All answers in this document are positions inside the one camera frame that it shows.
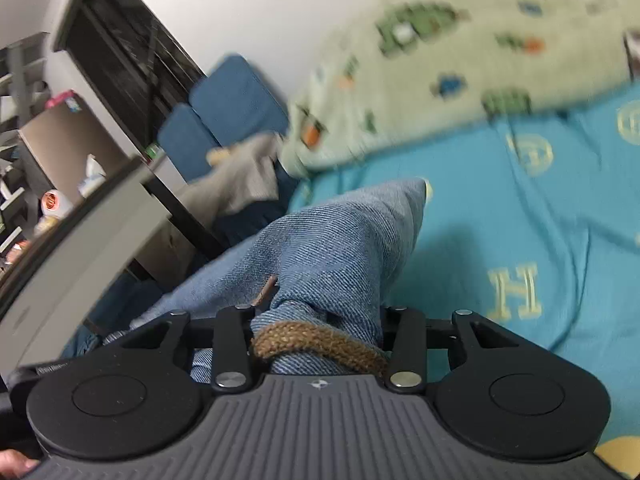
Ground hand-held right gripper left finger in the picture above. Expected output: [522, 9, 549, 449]
[121, 304, 258, 394]

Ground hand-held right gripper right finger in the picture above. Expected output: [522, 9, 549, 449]
[381, 306, 521, 394]

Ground brown braided belt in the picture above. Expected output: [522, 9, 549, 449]
[250, 321, 391, 377]

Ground blue denim jeans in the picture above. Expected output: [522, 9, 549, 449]
[62, 177, 428, 386]

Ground person's left hand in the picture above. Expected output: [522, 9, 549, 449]
[0, 450, 41, 479]

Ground orange and white round container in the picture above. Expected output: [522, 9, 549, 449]
[39, 188, 74, 221]

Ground white tissue pack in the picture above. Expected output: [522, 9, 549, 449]
[77, 153, 107, 197]

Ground brown cardboard box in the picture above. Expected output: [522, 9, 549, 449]
[19, 102, 128, 206]

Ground blue pillow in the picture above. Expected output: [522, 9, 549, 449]
[157, 104, 222, 184]
[187, 55, 292, 181]

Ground pink packet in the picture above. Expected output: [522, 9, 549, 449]
[45, 89, 83, 113]

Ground teal printed bed sheet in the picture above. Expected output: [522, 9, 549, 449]
[285, 80, 640, 480]

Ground beige cloth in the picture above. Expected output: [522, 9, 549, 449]
[175, 132, 287, 222]

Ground grey shelf rack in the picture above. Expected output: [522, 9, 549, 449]
[0, 32, 53, 261]

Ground dark window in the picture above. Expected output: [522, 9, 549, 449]
[55, 0, 208, 163]

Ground green printed blanket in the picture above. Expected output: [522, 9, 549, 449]
[280, 0, 637, 181]

